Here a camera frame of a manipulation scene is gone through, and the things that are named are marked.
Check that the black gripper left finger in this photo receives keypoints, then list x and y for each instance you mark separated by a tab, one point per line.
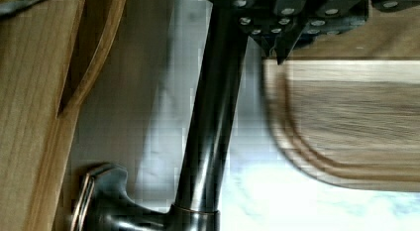
277	26

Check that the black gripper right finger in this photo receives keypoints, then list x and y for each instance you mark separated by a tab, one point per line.
312	18

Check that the wooden organizer drawer box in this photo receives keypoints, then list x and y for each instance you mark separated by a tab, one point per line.
51	55

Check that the black drawer handle bar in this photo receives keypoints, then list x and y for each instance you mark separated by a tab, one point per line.
103	203

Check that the wooden divided tray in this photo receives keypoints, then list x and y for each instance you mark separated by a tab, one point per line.
345	110

